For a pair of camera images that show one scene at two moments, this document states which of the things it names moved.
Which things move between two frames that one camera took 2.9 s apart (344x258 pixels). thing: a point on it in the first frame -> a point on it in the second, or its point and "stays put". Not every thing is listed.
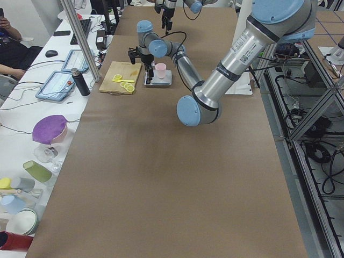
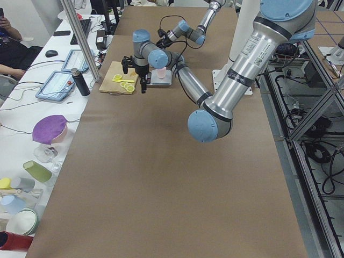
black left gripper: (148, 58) -> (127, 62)
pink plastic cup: (160, 67) stays put
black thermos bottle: (80, 81) stays put
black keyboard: (85, 25) stays put
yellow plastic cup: (5, 184) stays put
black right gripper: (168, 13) -> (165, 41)
